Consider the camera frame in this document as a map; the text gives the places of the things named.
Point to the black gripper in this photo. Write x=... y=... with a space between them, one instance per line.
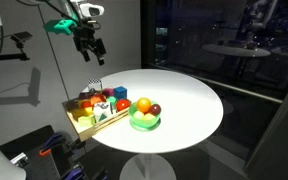
x=84 y=36

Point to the black white patterned plush cube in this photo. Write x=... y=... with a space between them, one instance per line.
x=95 y=82

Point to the grey Franka robot arm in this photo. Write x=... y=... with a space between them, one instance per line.
x=84 y=8

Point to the magenta toy cube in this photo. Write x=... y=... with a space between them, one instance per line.
x=108 y=92

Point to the orange toy block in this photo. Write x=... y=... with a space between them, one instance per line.
x=97 y=99

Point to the blue toy cube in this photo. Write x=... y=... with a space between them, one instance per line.
x=120 y=92

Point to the teal toy block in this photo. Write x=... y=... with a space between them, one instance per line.
x=111 y=100

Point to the lime green toy block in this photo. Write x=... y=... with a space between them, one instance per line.
x=86 y=120

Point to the orange toy fruit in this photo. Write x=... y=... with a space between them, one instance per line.
x=144 y=104

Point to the pale green toy apple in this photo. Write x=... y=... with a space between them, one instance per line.
x=138 y=115

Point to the wooden toy box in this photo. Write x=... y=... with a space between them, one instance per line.
x=84 y=133

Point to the dark red toy fruit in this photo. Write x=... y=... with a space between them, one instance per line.
x=155 y=109

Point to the yellow toy lemon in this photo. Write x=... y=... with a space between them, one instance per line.
x=148 y=116

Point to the green plastic bowl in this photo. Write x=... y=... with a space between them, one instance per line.
x=144 y=124

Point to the purple clamp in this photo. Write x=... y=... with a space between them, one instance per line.
x=73 y=173
x=52 y=140

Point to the black mounting platform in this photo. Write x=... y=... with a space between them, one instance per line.
x=37 y=166

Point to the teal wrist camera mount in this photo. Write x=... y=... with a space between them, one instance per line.
x=62 y=26

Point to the black side camera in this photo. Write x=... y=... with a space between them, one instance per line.
x=21 y=36

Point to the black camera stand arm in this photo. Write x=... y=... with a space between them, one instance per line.
x=4 y=57

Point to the white table pedestal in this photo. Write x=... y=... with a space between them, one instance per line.
x=147 y=168

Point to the silver metal bracket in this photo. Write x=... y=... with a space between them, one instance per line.
x=19 y=159

